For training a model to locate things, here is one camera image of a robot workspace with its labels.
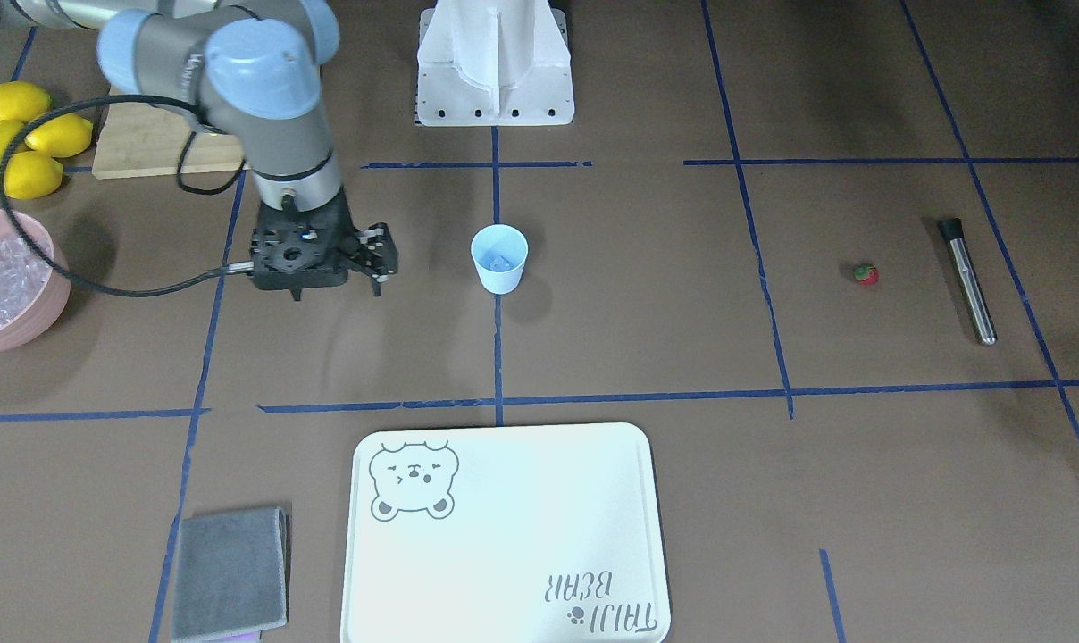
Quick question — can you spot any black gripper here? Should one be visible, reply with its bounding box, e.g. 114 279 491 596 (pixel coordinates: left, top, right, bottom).
249 188 399 301

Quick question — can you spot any ice cube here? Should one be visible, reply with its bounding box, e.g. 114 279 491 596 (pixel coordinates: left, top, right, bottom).
488 254 516 273

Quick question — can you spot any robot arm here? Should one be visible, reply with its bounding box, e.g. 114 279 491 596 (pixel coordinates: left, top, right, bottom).
0 1 399 300

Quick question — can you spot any light blue paper cup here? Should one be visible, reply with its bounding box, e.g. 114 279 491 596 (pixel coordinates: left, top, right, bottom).
470 224 529 296

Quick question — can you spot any pink bowl of ice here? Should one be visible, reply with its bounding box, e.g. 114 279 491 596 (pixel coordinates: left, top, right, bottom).
0 209 71 353

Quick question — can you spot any bamboo cutting board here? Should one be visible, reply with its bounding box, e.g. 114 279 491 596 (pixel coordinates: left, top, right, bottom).
93 102 243 180

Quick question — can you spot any white bear serving tray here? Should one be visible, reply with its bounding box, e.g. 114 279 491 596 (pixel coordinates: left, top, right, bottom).
339 422 672 642

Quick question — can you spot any folded grey cloth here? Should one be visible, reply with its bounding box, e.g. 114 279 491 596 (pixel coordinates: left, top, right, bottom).
169 505 289 642

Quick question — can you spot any red strawberry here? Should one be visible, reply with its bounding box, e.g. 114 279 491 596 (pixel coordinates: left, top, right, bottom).
851 262 880 286

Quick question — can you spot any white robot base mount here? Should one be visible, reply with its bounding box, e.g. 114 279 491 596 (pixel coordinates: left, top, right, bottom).
414 1 575 128

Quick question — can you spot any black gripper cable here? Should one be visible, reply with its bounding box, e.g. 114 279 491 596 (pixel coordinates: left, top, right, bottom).
0 95 259 297

